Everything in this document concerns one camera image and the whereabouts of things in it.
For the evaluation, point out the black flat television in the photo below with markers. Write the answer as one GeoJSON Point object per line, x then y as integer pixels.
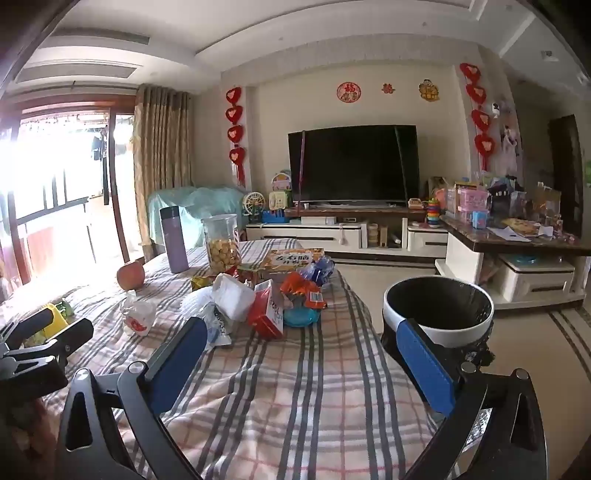
{"type": "Point", "coordinates": [351, 161]}

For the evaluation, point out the green wall sticker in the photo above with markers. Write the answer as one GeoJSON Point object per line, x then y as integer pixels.
{"type": "Point", "coordinates": [587, 173]}

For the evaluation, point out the round red wall decal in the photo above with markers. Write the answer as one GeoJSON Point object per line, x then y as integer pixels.
{"type": "Point", "coordinates": [348, 92]}

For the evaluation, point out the yellow plastic toy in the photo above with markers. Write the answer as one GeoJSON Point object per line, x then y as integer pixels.
{"type": "Point", "coordinates": [57, 318]}

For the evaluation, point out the hanging dark clothes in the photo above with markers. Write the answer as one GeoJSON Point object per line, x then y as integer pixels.
{"type": "Point", "coordinates": [98, 144]}

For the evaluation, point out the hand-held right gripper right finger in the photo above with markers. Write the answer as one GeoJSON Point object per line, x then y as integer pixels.
{"type": "Point", "coordinates": [427, 369]}

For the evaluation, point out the small red wall decal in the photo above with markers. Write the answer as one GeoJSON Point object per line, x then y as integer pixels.
{"type": "Point", "coordinates": [387, 88]}

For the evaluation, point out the dark wooden door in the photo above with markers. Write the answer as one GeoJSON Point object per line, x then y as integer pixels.
{"type": "Point", "coordinates": [565, 170]}

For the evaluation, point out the clear cookie jar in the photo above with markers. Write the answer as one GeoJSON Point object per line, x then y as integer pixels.
{"type": "Point", "coordinates": [222, 249]}

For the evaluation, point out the ceiling air vent grille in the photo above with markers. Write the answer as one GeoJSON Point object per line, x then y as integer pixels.
{"type": "Point", "coordinates": [78, 74]}

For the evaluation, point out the gold figure wall decal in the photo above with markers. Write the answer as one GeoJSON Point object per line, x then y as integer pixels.
{"type": "Point", "coordinates": [429, 91]}

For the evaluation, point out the white paper sheet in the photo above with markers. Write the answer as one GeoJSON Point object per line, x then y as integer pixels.
{"type": "Point", "coordinates": [508, 235]}

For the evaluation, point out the green toy telephone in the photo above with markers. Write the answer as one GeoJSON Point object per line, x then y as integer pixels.
{"type": "Point", "coordinates": [279, 201]}

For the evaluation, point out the square ceiling downlight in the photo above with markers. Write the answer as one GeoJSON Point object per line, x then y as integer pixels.
{"type": "Point", "coordinates": [547, 53]}

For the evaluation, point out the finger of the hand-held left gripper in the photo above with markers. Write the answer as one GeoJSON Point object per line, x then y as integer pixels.
{"type": "Point", "coordinates": [69, 337]}
{"type": "Point", "coordinates": [27, 325]}

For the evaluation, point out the pink storage box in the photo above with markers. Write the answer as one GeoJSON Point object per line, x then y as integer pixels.
{"type": "Point", "coordinates": [472, 201]}

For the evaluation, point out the purple thermos bottle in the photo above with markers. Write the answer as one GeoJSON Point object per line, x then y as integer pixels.
{"type": "Point", "coordinates": [175, 244]}

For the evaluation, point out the blue snack bag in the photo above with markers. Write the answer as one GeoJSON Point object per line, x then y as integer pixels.
{"type": "Point", "coordinates": [321, 272]}

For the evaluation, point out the beige curtain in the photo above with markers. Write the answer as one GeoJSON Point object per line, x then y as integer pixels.
{"type": "Point", "coordinates": [161, 138]}

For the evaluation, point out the checkered tablecloth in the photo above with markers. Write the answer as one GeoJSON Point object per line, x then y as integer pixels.
{"type": "Point", "coordinates": [300, 392]}

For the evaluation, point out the clear plastic bag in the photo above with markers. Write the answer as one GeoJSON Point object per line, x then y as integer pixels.
{"type": "Point", "coordinates": [217, 330]}

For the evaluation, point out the teal covered sofa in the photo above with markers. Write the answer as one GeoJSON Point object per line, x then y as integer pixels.
{"type": "Point", "coordinates": [203, 198]}

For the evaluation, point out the white paper wrapper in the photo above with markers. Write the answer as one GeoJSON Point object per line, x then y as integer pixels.
{"type": "Point", "coordinates": [233, 295]}

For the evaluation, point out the red cardboard box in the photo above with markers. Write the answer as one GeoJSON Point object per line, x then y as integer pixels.
{"type": "Point", "coordinates": [263, 314]}

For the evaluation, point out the red orange snack wrapper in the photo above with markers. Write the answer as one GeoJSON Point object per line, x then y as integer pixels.
{"type": "Point", "coordinates": [300, 288]}

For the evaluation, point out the light blue plastic toy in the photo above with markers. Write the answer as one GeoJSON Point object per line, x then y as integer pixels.
{"type": "Point", "coordinates": [300, 318]}

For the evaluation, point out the white trash bin black liner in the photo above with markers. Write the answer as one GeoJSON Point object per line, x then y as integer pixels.
{"type": "Point", "coordinates": [443, 337]}

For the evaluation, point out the white television stand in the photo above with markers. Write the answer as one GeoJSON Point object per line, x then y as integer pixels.
{"type": "Point", "coordinates": [295, 233]}

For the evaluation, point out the green snack packet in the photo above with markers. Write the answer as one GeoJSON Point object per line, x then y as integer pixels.
{"type": "Point", "coordinates": [66, 308]}

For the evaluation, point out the stacking rings toy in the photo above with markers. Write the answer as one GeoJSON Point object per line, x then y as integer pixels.
{"type": "Point", "coordinates": [432, 214]}

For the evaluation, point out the white plastic bag red print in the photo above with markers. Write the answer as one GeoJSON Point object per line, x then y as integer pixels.
{"type": "Point", "coordinates": [138, 318]}

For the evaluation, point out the pink toy house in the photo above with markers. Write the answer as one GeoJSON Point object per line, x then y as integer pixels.
{"type": "Point", "coordinates": [280, 181]}

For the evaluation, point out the pink wall hanging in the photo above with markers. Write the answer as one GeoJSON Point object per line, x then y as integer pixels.
{"type": "Point", "coordinates": [511, 147]}

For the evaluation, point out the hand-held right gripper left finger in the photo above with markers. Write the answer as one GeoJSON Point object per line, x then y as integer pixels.
{"type": "Point", "coordinates": [178, 364]}

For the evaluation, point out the patterned yellow tray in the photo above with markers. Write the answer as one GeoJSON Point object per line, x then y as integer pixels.
{"type": "Point", "coordinates": [519, 225]}

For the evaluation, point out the red thin pole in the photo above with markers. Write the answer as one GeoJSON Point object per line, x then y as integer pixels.
{"type": "Point", "coordinates": [302, 166]}

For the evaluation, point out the orange children's book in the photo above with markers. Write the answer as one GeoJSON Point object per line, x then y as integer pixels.
{"type": "Point", "coordinates": [291, 261]}

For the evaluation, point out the marble top coffee table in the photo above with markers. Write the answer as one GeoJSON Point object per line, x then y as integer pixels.
{"type": "Point", "coordinates": [466, 258]}

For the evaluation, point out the wooden balcony door frame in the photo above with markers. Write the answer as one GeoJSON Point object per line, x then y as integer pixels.
{"type": "Point", "coordinates": [117, 207]}

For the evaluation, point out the yellow green snack wrapper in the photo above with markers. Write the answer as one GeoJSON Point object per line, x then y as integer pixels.
{"type": "Point", "coordinates": [203, 280]}

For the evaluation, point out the brown cardboard box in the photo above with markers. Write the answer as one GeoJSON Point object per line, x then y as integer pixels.
{"type": "Point", "coordinates": [547, 198]}

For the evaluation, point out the red apple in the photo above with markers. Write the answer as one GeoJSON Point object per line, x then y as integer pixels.
{"type": "Point", "coordinates": [130, 276]}

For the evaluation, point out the small teal box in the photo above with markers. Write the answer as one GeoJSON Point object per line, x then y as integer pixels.
{"type": "Point", "coordinates": [480, 220]}

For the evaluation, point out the white security camera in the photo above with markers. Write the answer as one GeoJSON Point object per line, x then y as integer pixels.
{"type": "Point", "coordinates": [496, 109]}

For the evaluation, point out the toy ferris wheel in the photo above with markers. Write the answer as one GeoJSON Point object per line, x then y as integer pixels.
{"type": "Point", "coordinates": [253, 205]}

